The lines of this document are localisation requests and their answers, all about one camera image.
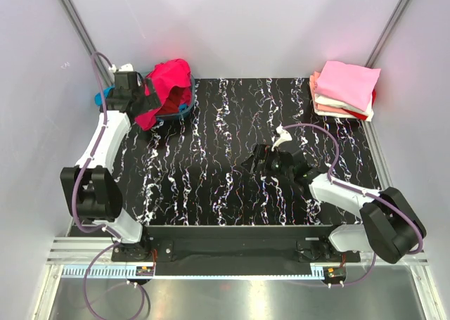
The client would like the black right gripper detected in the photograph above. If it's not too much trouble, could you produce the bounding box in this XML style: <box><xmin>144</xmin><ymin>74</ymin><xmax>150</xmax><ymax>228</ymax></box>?
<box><xmin>241</xmin><ymin>143</ymin><xmax>293</xmax><ymax>180</ymax></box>

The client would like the magenta t shirt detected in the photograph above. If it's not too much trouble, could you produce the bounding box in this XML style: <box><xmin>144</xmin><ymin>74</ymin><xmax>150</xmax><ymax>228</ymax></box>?
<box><xmin>135</xmin><ymin>58</ymin><xmax>191</xmax><ymax>131</ymax></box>

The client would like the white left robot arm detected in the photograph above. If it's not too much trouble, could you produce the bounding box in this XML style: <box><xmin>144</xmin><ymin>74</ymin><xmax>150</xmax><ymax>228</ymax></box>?
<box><xmin>60</xmin><ymin>70</ymin><xmax>161</xmax><ymax>261</ymax></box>

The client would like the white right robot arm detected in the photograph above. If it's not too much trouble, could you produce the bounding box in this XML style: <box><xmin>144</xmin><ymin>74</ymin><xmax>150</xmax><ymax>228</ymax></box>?
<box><xmin>242</xmin><ymin>144</ymin><xmax>426</xmax><ymax>264</ymax></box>

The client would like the dark red t shirt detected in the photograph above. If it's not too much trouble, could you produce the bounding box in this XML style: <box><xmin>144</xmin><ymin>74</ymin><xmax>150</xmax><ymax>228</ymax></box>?
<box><xmin>158</xmin><ymin>87</ymin><xmax>191</xmax><ymax>115</ymax></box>

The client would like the blue plastic basket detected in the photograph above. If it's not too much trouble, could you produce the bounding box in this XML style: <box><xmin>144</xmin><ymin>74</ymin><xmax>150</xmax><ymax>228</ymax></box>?
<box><xmin>155</xmin><ymin>75</ymin><xmax>196</xmax><ymax>122</ymax></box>

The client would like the cyan blue t shirt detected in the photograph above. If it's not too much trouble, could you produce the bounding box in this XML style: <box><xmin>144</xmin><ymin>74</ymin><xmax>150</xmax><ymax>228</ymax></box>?
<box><xmin>94</xmin><ymin>86</ymin><xmax>115</xmax><ymax>106</ymax></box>

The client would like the black marble pattern mat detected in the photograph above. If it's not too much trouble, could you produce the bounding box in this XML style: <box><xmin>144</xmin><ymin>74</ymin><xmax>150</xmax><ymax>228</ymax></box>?
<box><xmin>112</xmin><ymin>78</ymin><xmax>381</xmax><ymax>226</ymax></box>

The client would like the folded white t shirt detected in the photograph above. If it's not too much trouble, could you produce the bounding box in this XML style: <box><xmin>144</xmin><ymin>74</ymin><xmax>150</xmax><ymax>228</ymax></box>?
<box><xmin>312</xmin><ymin>94</ymin><xmax>365</xmax><ymax>119</ymax></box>

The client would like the folded salmon t shirt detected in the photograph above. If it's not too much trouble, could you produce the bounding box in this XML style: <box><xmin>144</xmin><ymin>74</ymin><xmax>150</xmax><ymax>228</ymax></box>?
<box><xmin>309</xmin><ymin>70</ymin><xmax>356</xmax><ymax>116</ymax></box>

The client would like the folded red t shirt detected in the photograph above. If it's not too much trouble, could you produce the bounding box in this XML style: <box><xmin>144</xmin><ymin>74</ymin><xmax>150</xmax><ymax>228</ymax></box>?
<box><xmin>345</xmin><ymin>89</ymin><xmax>376</xmax><ymax>122</ymax></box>

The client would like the folded pink t shirt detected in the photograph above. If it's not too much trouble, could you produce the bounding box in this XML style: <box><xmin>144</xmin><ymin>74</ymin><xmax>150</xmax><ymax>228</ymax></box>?
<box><xmin>314</xmin><ymin>60</ymin><xmax>381</xmax><ymax>110</ymax></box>

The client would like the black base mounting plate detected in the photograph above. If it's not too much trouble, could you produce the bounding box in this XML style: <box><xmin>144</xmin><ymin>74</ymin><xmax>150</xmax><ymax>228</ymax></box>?
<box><xmin>112</xmin><ymin>226</ymin><xmax>360</xmax><ymax>279</ymax></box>

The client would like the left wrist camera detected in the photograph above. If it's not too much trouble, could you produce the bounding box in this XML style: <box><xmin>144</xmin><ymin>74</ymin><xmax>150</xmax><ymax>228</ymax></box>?
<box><xmin>108</xmin><ymin>63</ymin><xmax>134</xmax><ymax>74</ymax></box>

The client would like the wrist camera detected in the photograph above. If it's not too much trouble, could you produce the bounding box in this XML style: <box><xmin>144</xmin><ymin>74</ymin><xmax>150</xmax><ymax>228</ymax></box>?
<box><xmin>271</xmin><ymin>125</ymin><xmax>293</xmax><ymax>151</ymax></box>
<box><xmin>108</xmin><ymin>63</ymin><xmax>134</xmax><ymax>74</ymax></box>

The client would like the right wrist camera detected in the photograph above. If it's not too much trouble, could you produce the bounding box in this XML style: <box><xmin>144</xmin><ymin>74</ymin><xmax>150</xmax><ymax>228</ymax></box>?
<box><xmin>271</xmin><ymin>125</ymin><xmax>293</xmax><ymax>151</ymax></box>

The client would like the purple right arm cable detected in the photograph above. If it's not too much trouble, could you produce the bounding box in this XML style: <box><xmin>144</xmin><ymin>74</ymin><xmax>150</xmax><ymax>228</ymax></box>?
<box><xmin>283</xmin><ymin>123</ymin><xmax>425</xmax><ymax>288</ymax></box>

